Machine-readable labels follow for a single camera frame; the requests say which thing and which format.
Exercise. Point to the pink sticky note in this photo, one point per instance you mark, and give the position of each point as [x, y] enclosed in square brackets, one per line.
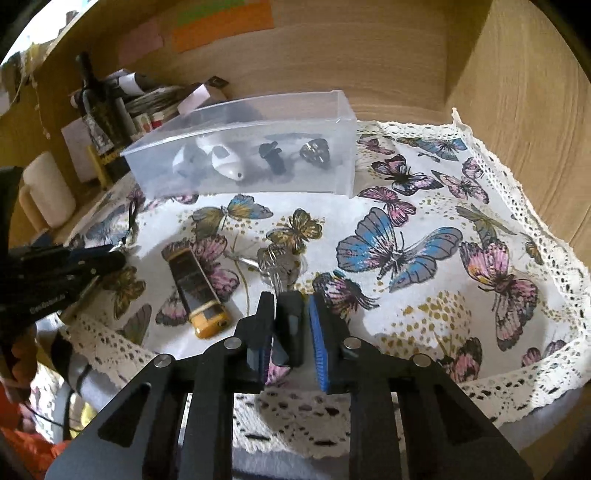
[141, 41]

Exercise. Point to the clear plastic box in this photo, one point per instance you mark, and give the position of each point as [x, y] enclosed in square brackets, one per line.
[258, 138]

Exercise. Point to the white paper note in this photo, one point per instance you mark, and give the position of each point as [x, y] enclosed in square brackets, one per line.
[76, 147]

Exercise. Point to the orange sticky note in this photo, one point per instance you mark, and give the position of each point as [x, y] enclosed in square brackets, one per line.
[221, 27]

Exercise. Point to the butterfly print lace tablecloth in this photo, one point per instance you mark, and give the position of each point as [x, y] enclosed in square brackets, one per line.
[415, 207]

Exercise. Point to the green sticky note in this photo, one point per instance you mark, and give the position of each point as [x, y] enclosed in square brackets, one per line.
[207, 11]

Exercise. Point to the black bottle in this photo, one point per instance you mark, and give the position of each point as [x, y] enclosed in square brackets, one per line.
[101, 120]

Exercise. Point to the black key fob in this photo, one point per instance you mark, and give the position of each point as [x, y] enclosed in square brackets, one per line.
[289, 330]

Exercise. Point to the cream mug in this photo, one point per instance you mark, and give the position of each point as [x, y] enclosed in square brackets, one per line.
[46, 189]

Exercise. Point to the pink paper strip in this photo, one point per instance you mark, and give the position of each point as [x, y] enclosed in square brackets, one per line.
[194, 98]

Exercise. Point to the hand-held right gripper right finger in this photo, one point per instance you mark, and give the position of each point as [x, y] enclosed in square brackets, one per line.
[318, 341]

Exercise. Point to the stack of papers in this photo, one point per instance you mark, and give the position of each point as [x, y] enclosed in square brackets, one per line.
[157, 99]

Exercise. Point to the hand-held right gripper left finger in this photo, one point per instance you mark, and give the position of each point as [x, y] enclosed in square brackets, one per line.
[262, 362]

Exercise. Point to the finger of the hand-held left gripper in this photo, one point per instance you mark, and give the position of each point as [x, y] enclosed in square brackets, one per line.
[69, 262]
[41, 299]

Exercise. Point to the orange cloth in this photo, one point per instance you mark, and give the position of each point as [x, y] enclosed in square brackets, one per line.
[27, 443]

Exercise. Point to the white plastic gadget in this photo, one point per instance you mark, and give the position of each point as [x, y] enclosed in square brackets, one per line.
[224, 159]

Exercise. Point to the metal ornament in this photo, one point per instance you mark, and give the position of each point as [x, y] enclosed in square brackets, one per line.
[314, 151]

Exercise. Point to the yellow toy car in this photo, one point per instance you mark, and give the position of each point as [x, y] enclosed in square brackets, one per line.
[196, 290]

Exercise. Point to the black plastic plug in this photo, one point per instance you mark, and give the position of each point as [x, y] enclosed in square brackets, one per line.
[272, 154]

